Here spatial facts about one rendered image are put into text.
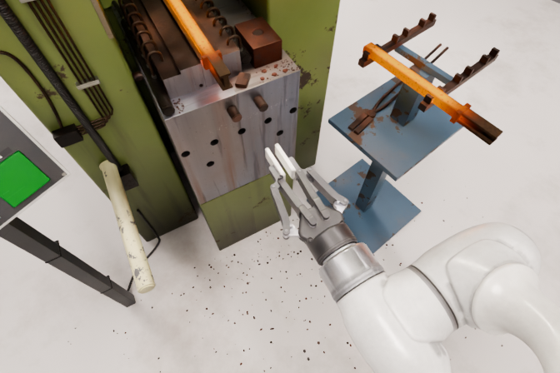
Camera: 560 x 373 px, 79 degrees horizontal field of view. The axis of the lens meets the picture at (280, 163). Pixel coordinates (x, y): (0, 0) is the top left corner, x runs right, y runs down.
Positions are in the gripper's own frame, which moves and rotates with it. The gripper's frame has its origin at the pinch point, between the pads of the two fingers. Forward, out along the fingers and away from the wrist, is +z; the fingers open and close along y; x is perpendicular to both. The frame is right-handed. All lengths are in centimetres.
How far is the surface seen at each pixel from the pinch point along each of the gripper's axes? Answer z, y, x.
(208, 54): 34.2, -0.6, 1.5
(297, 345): -21, -4, -100
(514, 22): 87, 247, -100
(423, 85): 7.0, 44.5, -5.8
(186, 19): 51, 0, 1
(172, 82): 34.9, -10.5, -3.6
